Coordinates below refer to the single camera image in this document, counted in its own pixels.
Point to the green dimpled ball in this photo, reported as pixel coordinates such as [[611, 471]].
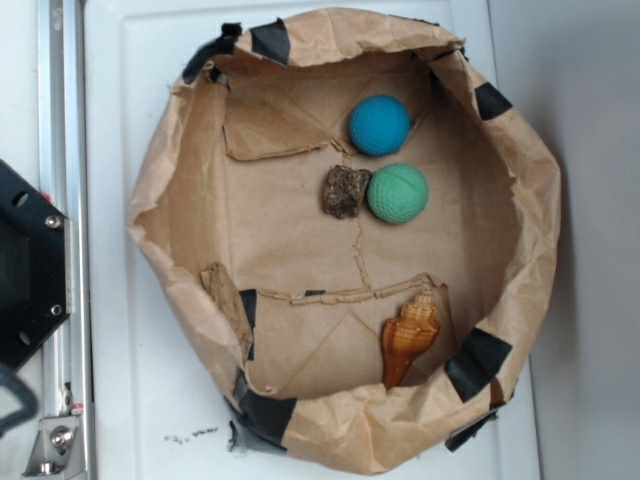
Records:
[[397, 193]]

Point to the blue dimpled ball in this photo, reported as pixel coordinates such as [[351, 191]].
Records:
[[379, 125]]

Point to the brown paper bag tray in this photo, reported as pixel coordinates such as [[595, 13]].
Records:
[[303, 372]]

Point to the dark brown rock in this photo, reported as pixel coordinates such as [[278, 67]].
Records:
[[344, 191]]

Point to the orange conch seashell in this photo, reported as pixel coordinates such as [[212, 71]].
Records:
[[407, 336]]

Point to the white plastic tray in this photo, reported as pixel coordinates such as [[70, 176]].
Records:
[[159, 414]]

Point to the aluminium extrusion rail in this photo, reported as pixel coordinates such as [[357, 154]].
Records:
[[67, 360]]

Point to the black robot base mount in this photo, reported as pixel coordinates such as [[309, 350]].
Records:
[[33, 269]]

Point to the metal corner bracket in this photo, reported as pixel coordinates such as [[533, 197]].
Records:
[[53, 455]]

